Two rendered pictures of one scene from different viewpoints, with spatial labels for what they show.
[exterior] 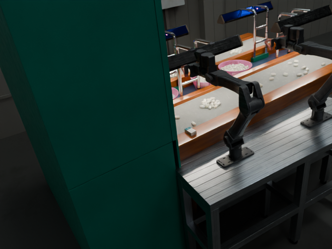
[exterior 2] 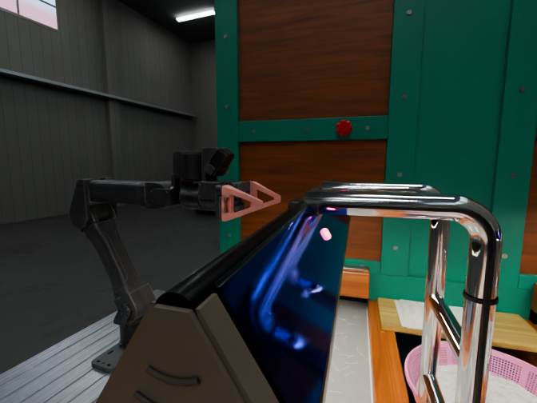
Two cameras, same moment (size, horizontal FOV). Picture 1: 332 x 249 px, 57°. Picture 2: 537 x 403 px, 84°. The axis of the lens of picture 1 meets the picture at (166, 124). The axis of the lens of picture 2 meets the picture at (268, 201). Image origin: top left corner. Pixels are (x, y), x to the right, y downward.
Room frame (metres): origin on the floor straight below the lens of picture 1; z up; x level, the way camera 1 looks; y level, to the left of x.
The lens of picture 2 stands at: (2.04, -0.58, 1.15)
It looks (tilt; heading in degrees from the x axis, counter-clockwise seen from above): 8 degrees down; 136
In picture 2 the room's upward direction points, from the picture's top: straight up
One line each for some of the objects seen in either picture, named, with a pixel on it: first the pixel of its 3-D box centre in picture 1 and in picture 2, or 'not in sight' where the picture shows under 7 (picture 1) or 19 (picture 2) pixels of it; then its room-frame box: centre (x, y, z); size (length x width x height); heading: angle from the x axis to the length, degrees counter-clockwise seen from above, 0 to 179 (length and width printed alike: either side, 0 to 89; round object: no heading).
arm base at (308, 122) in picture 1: (317, 114); not in sight; (1.51, -0.88, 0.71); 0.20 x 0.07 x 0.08; 114
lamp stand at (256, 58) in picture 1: (253, 33); not in sight; (2.71, -0.88, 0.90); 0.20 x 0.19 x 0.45; 120
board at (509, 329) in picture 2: not in sight; (451, 321); (1.86, 0.20, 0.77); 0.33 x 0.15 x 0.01; 30
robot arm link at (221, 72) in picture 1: (233, 90); (128, 204); (1.28, -0.33, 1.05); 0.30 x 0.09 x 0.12; 24
